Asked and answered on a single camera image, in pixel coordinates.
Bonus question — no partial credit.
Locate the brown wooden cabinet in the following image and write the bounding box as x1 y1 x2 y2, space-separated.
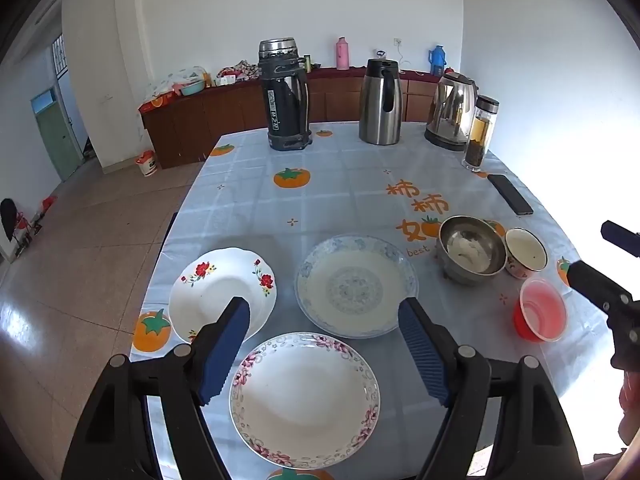
139 66 451 170

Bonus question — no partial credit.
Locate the white plate with red flowers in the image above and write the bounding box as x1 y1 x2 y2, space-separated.
168 247 277 345

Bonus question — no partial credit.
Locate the glass tea bottle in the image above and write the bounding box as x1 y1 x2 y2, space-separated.
461 95 500 171

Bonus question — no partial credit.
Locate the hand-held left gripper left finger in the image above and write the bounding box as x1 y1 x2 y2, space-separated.
60 296 251 480

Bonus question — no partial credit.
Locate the white plastic bucket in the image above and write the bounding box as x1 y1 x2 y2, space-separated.
135 150 160 177

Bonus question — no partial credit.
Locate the cream enamel bowl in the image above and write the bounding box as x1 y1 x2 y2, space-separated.
504 227 549 279

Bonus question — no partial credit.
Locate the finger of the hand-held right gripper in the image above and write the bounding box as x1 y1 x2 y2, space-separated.
601 220 640 260
569 260 633 313

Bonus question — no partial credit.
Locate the blue patterned deep plate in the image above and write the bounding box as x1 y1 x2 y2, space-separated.
295 235 420 339

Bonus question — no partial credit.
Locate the stainless steel bowl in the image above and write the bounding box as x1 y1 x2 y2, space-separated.
436 215 507 286

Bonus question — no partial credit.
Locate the black smartphone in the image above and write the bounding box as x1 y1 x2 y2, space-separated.
487 174 534 216

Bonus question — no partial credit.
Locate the green door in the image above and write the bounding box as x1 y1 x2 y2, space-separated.
31 89 83 181

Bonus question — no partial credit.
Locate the floral cloth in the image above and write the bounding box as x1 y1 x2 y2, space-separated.
220 60 261 82

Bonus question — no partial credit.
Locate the red plastic cup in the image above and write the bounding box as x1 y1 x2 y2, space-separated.
513 278 567 343

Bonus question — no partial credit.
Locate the persimmon print tablecloth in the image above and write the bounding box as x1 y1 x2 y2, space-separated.
130 120 621 480

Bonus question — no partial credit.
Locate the white plate pink floral rim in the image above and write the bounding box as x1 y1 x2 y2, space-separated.
229 332 381 470

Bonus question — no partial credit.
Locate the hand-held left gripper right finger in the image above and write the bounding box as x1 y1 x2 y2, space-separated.
397 297 586 480

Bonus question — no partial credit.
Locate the black thermos jug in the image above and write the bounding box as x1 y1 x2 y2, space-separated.
258 37 313 152

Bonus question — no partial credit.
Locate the person's right hand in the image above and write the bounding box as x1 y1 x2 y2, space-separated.
617 375 640 443

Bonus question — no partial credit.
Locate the stainless steel electric kettle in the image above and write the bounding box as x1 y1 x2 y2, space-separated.
424 72 480 152

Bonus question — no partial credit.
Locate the stainless steel thermos carafe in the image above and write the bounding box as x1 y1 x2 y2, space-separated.
358 58 403 146

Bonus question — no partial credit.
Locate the black chair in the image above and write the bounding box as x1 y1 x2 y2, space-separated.
0 199 18 256

